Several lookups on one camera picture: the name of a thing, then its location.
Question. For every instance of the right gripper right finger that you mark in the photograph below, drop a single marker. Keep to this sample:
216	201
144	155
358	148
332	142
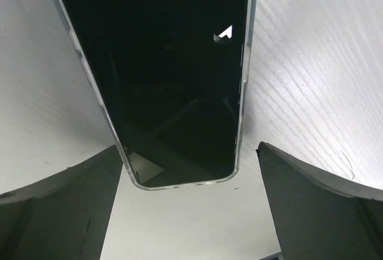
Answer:
317	214

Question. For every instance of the black smartphone clear case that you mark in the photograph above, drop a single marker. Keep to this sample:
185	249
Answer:
171	79

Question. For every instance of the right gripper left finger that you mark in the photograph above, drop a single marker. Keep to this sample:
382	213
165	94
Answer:
64	216

